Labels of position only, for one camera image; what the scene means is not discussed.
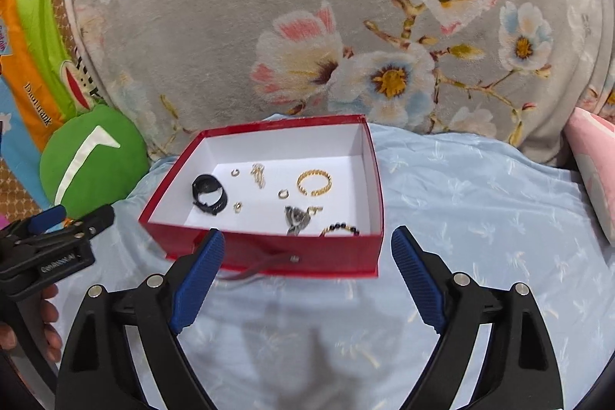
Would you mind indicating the green round cushion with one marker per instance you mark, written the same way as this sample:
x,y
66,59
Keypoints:
x,y
115,170

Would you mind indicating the red cardboard box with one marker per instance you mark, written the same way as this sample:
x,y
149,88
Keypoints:
x,y
312,254

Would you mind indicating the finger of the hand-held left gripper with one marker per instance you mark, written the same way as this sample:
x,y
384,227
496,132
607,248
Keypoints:
x,y
93,220
45,218

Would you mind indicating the black wrist band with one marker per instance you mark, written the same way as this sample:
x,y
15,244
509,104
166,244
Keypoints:
x,y
198,189

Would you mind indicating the pink pillow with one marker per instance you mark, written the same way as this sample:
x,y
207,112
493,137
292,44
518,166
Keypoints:
x,y
596,160

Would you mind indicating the person's left hand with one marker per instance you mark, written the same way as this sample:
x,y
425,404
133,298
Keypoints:
x,y
50,318

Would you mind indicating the light blue palm-print sheet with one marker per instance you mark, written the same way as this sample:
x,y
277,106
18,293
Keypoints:
x,y
480,222

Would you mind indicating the silver grey pendant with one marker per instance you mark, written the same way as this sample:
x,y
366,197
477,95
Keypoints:
x,y
294,218

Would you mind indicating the colourful cartoon print blanket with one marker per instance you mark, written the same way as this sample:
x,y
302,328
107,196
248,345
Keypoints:
x,y
43,54

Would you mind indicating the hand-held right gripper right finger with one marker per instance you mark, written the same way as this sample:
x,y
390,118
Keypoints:
x,y
418,280

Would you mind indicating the gold dangle earring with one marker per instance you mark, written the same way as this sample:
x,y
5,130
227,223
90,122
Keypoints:
x,y
259,177

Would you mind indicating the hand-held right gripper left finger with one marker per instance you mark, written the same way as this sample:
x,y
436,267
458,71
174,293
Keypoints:
x,y
199,280

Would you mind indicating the grey floral blanket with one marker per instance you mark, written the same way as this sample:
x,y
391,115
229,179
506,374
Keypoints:
x,y
240,6

